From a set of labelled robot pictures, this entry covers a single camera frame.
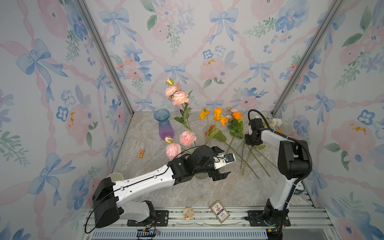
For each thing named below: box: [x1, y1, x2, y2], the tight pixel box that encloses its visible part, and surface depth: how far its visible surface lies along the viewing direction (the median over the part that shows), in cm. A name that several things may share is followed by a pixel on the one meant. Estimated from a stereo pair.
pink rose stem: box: [164, 78, 197, 148], surface depth 66 cm
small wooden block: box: [137, 149, 145, 158], surface depth 99 cm
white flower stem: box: [269, 118, 283, 130], surface depth 113 cm
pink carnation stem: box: [166, 143, 192, 160], surface depth 62 cm
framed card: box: [210, 200, 231, 224], surface depth 76 cm
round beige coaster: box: [183, 207, 194, 220], surface depth 78 cm
